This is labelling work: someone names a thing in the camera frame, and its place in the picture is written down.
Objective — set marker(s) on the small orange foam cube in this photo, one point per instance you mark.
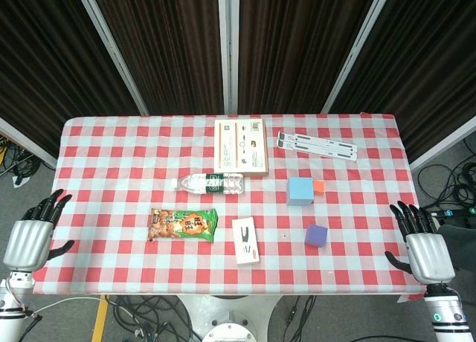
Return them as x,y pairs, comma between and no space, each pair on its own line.
319,186

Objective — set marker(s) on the purple foam cube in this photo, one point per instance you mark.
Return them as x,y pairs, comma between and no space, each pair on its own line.
316,236

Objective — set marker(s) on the red white checkered tablecloth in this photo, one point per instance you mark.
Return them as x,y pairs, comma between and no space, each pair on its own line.
111,152

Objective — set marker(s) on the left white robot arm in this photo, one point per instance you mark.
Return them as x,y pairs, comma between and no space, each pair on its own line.
11,319

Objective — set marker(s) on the clear plastic water bottle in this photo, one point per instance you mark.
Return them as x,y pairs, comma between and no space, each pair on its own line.
213,184

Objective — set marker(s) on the white stapler box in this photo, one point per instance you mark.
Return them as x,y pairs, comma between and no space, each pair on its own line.
245,241

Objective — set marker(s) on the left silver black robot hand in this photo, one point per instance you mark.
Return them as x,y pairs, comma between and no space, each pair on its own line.
28,241

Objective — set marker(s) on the white folding laptop stand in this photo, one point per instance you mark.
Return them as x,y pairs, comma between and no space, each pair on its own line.
316,143

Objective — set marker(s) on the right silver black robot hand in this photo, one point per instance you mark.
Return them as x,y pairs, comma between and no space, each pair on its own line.
429,256

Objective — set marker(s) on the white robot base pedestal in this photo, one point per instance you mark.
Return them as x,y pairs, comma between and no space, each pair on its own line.
230,319

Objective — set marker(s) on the aluminium partition post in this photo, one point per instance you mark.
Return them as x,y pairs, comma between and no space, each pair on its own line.
228,59
115,55
351,59

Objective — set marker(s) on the aluminium partition base rail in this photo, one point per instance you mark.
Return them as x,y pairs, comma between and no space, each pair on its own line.
442,145
26,143

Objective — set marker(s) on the green orange snack bag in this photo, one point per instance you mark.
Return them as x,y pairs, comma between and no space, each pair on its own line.
182,225

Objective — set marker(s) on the large blue foam cube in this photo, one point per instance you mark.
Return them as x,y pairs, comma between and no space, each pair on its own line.
299,191

